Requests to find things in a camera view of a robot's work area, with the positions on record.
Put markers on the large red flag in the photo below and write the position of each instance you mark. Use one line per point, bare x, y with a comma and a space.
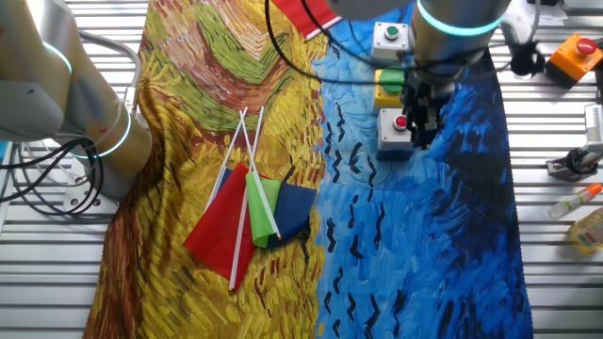
306, 14

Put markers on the grey box red button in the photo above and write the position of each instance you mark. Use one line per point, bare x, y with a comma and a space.
388, 141

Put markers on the small red flag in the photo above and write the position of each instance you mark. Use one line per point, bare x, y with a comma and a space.
216, 235

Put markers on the small blue flag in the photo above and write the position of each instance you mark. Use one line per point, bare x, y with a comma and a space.
294, 212

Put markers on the yellow box green mushroom button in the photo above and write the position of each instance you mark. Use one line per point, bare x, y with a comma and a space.
384, 99

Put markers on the orange emergency stop box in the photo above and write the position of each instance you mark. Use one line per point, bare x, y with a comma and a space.
570, 61

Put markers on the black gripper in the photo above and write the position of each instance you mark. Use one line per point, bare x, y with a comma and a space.
426, 101

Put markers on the silver ribbed camera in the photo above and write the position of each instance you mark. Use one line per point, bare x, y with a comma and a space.
594, 124

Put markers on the grey box green button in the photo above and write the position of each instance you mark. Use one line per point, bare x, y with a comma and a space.
384, 47

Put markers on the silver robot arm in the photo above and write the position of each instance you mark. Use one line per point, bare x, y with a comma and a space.
47, 94

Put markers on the white paper stack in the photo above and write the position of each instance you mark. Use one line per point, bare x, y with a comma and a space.
551, 14

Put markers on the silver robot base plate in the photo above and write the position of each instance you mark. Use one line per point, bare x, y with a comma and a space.
82, 202

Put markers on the small green flag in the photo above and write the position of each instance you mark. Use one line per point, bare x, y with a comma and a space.
259, 212

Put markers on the clear bottle yellow liquid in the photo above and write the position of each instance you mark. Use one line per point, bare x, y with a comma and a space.
589, 233

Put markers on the painted wheat field cloth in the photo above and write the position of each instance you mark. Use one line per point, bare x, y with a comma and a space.
400, 235

